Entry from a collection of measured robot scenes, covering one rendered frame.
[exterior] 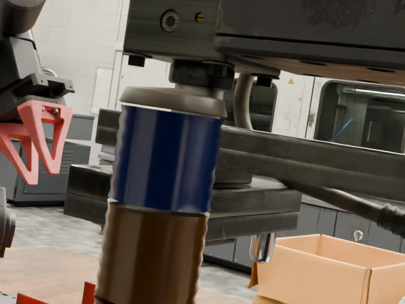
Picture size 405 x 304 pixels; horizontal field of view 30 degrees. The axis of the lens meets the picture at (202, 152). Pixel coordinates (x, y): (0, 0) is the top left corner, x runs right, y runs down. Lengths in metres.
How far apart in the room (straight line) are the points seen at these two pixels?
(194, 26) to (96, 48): 9.09
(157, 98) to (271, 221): 0.35
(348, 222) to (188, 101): 5.13
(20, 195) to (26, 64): 6.72
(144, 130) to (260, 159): 0.24
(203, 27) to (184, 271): 0.28
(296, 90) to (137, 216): 5.38
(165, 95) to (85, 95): 9.38
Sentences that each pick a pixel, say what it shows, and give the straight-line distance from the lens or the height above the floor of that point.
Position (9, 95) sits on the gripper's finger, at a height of 1.18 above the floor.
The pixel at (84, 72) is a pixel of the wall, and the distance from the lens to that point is 9.69.
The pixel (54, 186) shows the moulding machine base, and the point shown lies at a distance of 7.81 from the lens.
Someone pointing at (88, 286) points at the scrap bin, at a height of 0.95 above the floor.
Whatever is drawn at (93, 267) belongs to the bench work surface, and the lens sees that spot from 1.32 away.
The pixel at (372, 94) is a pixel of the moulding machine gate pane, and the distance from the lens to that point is 5.34.
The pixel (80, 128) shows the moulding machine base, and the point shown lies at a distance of 7.96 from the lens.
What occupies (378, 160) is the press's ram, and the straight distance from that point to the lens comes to 0.46.
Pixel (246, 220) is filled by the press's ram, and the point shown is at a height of 1.12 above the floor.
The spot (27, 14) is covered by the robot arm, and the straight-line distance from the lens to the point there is 0.82.
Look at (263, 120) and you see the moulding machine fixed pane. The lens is 5.76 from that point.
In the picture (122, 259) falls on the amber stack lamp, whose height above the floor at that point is 1.14.
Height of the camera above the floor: 1.19
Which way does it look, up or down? 3 degrees down
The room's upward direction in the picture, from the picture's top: 9 degrees clockwise
